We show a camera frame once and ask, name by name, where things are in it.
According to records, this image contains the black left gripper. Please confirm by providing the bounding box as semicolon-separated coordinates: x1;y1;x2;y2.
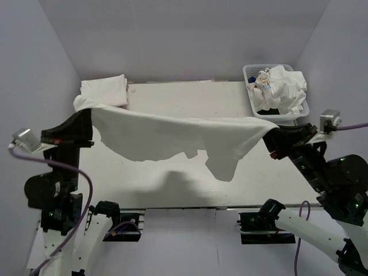
41;103;95;191

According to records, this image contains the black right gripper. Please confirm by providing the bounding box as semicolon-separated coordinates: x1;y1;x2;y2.
254;120;331;190

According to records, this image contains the green t-shirt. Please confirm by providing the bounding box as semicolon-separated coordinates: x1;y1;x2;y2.
257;109;280;116

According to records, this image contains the white printed t-shirt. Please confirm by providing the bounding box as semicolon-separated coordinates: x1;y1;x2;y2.
247;65;307;115

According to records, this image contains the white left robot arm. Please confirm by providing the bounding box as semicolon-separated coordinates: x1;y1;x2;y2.
24;109;121;275

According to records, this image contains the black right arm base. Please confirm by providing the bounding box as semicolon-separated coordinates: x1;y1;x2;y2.
237;212;296;245

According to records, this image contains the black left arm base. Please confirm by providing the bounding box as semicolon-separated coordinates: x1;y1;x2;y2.
103;209;144;242

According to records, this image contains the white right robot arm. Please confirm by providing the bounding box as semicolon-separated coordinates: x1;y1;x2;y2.
258;124;367;275

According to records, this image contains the folded white t-shirt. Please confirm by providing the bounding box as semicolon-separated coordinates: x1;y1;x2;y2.
80;74;128;107

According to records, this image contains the white plastic laundry basket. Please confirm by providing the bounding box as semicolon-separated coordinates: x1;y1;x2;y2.
243;64;309;123

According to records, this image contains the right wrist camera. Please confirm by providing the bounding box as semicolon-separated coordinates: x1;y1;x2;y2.
320;109;342;134

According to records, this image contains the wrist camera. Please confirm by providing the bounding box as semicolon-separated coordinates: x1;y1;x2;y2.
320;109;342;134
12;128;41;153

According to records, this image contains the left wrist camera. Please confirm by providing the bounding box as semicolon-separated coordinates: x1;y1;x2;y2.
12;128;41;153

